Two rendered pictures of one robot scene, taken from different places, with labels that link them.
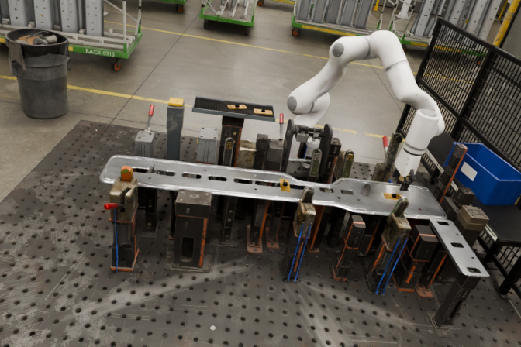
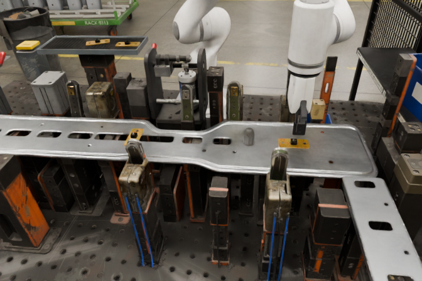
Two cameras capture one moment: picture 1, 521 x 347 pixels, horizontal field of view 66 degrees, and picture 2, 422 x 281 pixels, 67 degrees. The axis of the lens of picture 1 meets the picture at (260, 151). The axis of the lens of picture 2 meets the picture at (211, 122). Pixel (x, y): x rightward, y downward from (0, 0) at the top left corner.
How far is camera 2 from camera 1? 92 cm
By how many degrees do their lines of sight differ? 14
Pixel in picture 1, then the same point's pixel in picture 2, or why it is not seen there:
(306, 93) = (186, 14)
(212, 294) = not seen: outside the picture
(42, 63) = (25, 36)
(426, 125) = (308, 22)
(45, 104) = not seen: hidden behind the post
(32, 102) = not seen: hidden behind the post
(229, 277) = (68, 260)
